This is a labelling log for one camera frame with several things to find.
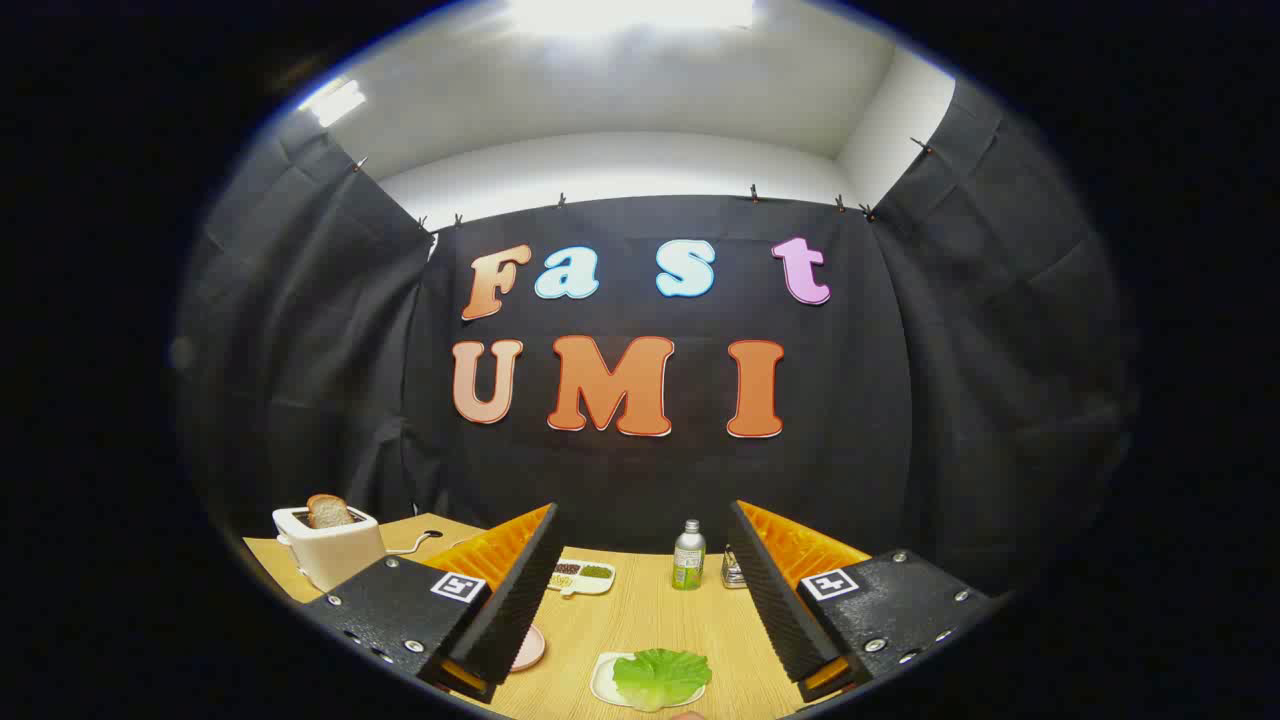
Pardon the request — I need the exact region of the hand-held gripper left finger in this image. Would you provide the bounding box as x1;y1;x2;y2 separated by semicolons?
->
300;503;561;704

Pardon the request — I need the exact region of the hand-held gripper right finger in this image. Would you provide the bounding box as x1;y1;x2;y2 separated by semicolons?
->
728;500;1001;703

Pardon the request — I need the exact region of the green lettuce leaf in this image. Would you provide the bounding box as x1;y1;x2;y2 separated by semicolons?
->
612;648;713;713

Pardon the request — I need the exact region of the white divided dish with beans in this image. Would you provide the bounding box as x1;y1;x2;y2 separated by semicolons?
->
547;560;616;598

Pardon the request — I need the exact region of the silver bottle with green label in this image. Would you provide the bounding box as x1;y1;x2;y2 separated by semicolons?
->
672;519;707;591

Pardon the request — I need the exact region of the white rectangular plate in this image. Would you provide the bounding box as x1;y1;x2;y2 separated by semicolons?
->
590;652;707;709

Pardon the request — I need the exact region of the black backdrop cloth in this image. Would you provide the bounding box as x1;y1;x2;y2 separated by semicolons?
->
170;75;1141;601

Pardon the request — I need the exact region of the white toaster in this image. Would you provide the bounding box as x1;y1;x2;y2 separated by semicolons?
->
273;505;386;591

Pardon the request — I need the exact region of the row of small cloth clips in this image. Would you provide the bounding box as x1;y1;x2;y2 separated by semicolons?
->
350;137;936;233

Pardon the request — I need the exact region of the ceiling light panel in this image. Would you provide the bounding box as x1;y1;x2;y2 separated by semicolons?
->
300;80;367;128

